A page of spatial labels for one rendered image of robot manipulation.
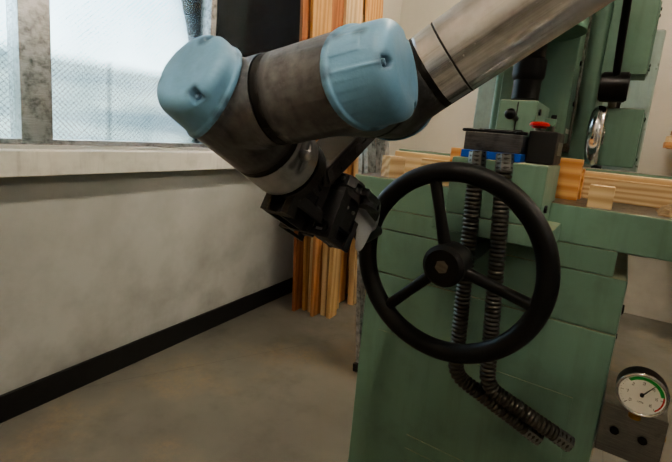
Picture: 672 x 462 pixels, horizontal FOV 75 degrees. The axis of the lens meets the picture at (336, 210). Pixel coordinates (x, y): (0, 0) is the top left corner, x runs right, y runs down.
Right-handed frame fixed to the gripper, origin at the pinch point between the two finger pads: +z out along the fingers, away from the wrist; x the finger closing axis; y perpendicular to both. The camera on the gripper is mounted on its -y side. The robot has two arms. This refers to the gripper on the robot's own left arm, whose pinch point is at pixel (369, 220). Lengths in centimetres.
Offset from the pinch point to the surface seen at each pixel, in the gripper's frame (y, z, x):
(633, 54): -57, 33, 26
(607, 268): -7.4, 22.9, 29.2
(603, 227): -12.7, 19.9, 27.7
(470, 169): -9.9, 0.0, 11.8
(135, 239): 9, 54, -123
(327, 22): -131, 91, -114
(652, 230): -13.3, 19.5, 33.7
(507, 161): -14.9, 6.2, 14.7
